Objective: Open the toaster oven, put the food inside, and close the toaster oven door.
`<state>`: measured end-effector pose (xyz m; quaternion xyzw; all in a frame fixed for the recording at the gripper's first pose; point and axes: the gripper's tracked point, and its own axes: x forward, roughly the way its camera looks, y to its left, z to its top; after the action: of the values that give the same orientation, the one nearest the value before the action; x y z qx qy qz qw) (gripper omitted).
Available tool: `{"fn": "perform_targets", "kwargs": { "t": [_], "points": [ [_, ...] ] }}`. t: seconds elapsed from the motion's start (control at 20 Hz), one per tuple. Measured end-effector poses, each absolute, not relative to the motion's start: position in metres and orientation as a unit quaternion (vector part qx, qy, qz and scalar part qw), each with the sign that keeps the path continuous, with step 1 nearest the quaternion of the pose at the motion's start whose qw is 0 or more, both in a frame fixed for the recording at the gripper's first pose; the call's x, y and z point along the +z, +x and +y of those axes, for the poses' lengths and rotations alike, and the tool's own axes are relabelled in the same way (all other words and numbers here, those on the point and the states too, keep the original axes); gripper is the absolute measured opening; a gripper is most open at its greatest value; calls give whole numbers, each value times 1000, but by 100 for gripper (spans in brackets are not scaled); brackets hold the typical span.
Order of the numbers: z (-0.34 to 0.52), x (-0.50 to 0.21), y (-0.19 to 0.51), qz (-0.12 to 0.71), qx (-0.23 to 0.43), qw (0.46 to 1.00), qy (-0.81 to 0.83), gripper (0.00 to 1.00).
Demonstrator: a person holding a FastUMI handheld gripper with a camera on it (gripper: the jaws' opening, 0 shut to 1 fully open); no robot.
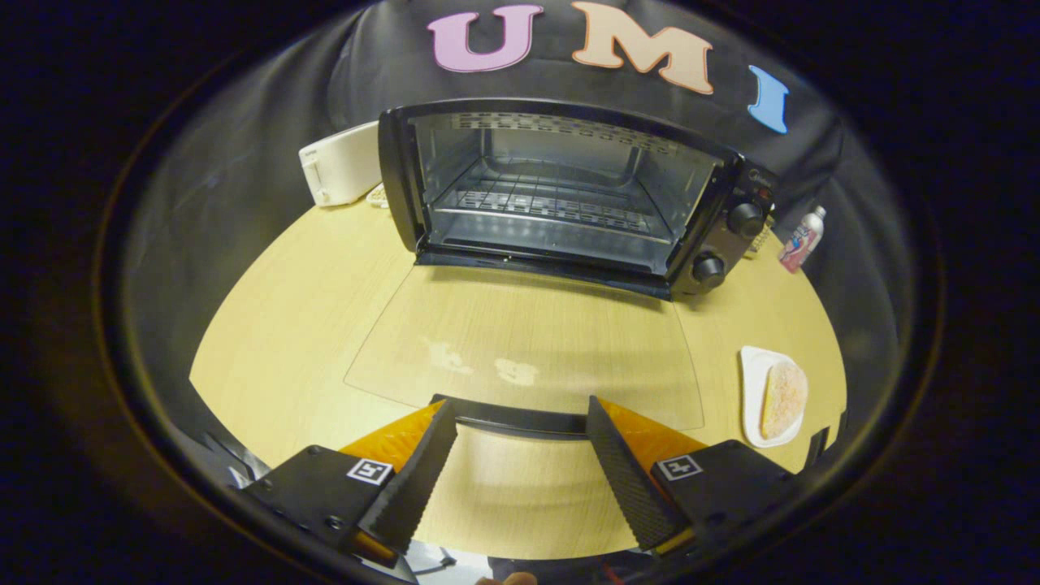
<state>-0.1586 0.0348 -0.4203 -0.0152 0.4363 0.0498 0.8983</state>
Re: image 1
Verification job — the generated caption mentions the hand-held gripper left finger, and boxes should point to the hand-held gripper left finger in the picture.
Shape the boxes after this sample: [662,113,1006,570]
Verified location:
[236,398,458,568]

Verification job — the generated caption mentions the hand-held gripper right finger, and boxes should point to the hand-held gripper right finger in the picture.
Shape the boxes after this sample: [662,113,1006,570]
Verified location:
[586,396,801,561]

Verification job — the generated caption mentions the breaded round bun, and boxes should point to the breaded round bun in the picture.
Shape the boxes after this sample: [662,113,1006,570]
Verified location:
[760,360,809,440]

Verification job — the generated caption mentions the black toaster oven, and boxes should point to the black toaster oven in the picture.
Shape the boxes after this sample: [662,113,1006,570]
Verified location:
[344,97,781,440]

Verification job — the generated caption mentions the white pop-up toaster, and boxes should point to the white pop-up toaster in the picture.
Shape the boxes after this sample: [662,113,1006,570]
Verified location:
[298,120,383,208]

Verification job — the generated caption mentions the white plate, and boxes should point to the white plate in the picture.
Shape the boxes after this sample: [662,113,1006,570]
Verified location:
[739,345,811,449]

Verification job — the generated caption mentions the white bottle with pink label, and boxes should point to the white bottle with pink label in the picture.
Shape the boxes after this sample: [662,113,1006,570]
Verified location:
[778,205,828,275]

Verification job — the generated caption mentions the black backdrop cloth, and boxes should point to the black backdrop cloth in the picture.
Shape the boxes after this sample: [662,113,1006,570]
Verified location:
[122,0,911,456]

